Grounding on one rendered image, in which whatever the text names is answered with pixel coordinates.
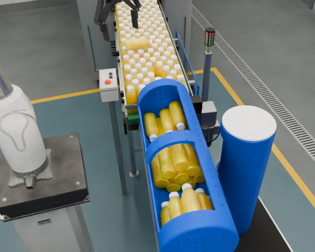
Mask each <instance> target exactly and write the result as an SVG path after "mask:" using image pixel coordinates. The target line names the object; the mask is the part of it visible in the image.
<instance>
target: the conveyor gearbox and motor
mask: <svg viewBox="0 0 315 252"><path fill-rule="evenodd" d="M202 107H203V108H202V113H200V114H198V121H199V124H200V127H201V130H202V133H203V136H204V138H205V141H206V144H207V147H210V146H211V145H212V141H214V140H215V139H217V138H218V136H219V135H220V125H219V122H218V120H217V112H218V111H217V110H216V107H215V105H214V102H213V101H205V102H203V104H202ZM216 134H218V135H217V137H216V138H215V139H213V135H216ZM212 139H213V140H212Z"/></svg>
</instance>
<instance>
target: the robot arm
mask: <svg viewBox="0 0 315 252"><path fill-rule="evenodd" d="M104 1H105V0H97V6H96V11H95V16H94V21H93V22H94V23H95V24H97V25H99V26H100V31H101V32H102V33H103V37H104V40H106V41H108V42H109V41H110V37H109V31H108V26H107V23H105V22H106V19H107V17H108V15H109V12H110V10H111V8H112V7H113V5H115V4H117V3H121V2H122V1H124V2H125V3H126V4H127V5H128V6H129V7H130V8H132V9H131V10H130V13H131V21H132V27H133V28H135V29H138V28H139V26H138V18H139V16H138V12H139V11H140V9H139V8H141V7H142V5H141V3H140V2H139V0H132V1H133V2H134V4H135V5H134V4H133V3H132V2H131V1H130V0H106V1H105V6H104ZM109 2H110V3H109ZM0 149H1V151H2V153H3V155H4V157H5V159H6V161H7V163H8V164H9V166H10V180H9V182H8V186H9V187H10V188H14V187H17V186H19V185H24V184H26V187H27V189H28V190H32V189H33V188H34V184H35V182H38V181H44V180H47V181H49V180H51V179H53V177H54V176H53V173H52V166H51V155H52V150H51V149H50V148H47V149H45V146H44V143H43V139H42V136H41V133H40V131H39V128H38V125H37V120H36V115H35V111H34V108H33V106H32V103H31V101H30V100H29V98H28V97H27V96H26V95H25V94H24V92H23V91H22V89H21V88H20V87H19V86H16V85H13V84H11V83H10V81H9V80H8V78H7V76H6V75H5V73H4V71H3V69H2V68H1V66H0Z"/></svg>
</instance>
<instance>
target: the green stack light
mask: <svg viewBox="0 0 315 252"><path fill-rule="evenodd" d="M214 43H215V37H214V38H213V39H207V38H205V37H204V45H205V46H208V47H211V46H213V45H214Z"/></svg>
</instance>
